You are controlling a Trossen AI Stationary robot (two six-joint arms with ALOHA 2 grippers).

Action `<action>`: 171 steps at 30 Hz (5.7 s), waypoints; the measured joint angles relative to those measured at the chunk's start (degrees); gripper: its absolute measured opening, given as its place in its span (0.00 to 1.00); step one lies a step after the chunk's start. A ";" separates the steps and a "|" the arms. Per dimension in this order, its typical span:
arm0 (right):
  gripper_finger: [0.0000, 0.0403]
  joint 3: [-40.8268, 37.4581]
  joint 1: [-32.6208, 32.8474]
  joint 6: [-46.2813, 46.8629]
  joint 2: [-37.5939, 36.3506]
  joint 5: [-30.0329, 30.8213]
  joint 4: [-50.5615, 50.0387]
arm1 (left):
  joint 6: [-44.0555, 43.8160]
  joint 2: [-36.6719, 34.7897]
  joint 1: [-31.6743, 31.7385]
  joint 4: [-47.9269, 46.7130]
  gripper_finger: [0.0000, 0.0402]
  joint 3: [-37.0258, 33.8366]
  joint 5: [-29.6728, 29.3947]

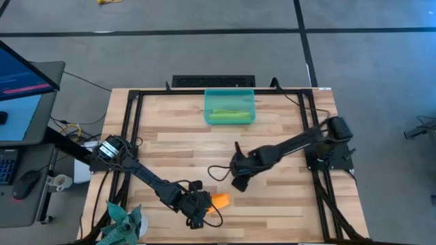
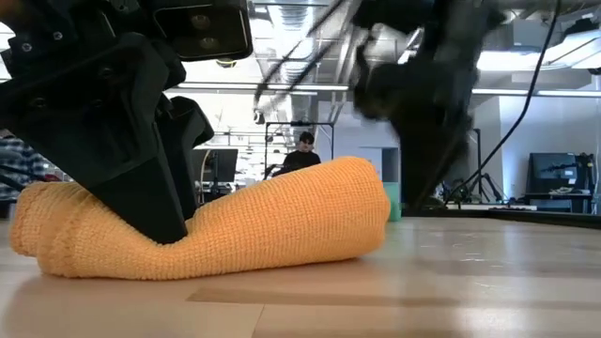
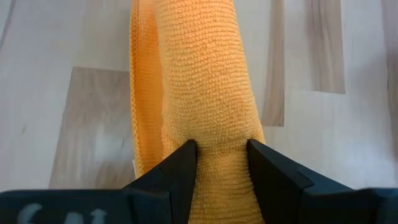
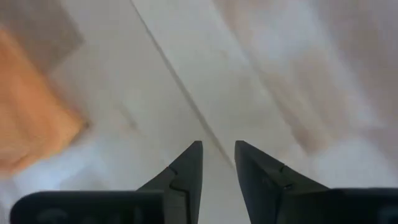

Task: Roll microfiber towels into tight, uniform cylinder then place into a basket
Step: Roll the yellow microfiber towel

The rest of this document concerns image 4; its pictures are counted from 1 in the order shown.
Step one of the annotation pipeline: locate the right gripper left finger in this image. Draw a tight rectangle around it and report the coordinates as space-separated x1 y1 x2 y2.
136 140 203 224

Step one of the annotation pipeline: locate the orange microfiber towel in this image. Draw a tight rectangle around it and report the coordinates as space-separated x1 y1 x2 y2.
0 27 90 177

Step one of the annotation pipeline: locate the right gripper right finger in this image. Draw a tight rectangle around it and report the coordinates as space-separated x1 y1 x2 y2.
234 139 330 224

